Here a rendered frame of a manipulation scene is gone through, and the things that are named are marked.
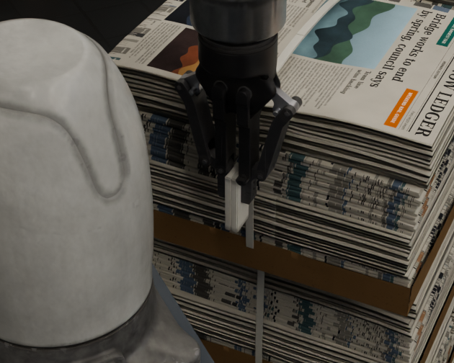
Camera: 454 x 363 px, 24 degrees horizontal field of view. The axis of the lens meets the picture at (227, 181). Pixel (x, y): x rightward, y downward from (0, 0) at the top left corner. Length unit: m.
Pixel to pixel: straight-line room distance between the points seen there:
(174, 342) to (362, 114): 0.32
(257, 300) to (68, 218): 0.59
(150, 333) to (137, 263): 0.09
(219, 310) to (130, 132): 0.61
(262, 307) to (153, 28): 0.36
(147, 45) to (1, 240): 0.47
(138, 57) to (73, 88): 0.43
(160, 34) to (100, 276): 0.47
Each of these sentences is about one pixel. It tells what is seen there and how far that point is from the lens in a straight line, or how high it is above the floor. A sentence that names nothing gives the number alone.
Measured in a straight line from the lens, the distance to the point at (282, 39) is 1.18.
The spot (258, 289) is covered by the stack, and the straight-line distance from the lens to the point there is 1.27.
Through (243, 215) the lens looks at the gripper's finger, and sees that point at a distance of 1.11.
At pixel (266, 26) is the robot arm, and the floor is 1.18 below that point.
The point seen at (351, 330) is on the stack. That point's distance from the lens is 1.26.
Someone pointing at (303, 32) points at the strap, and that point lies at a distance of 1.17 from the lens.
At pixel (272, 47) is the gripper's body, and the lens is 0.98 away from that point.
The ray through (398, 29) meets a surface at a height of 1.06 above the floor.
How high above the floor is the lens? 1.64
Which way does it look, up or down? 37 degrees down
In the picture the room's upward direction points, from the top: straight up
